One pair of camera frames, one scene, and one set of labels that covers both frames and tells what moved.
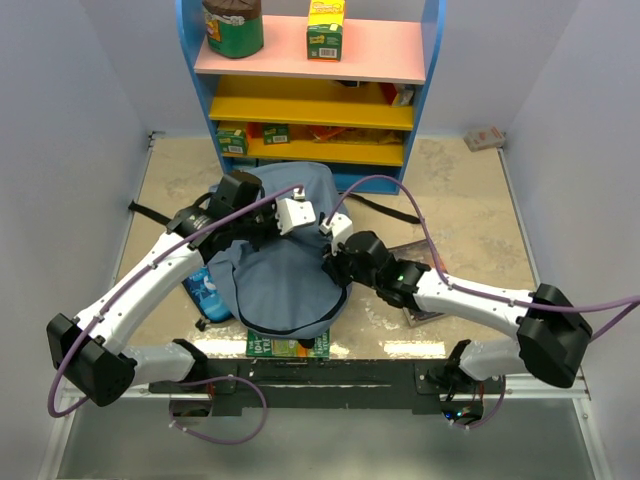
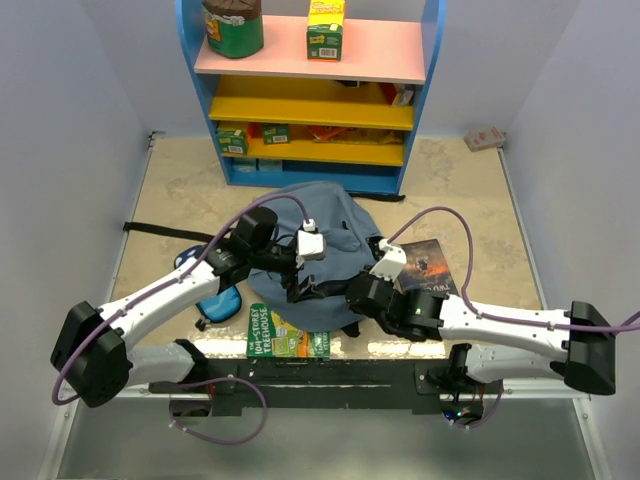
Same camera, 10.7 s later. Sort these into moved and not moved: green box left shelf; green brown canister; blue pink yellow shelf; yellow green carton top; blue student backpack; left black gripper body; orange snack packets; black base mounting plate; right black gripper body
Moved: right black gripper body; left black gripper body; blue student backpack
Not moved: green brown canister; orange snack packets; black base mounting plate; blue pink yellow shelf; yellow green carton top; green box left shelf
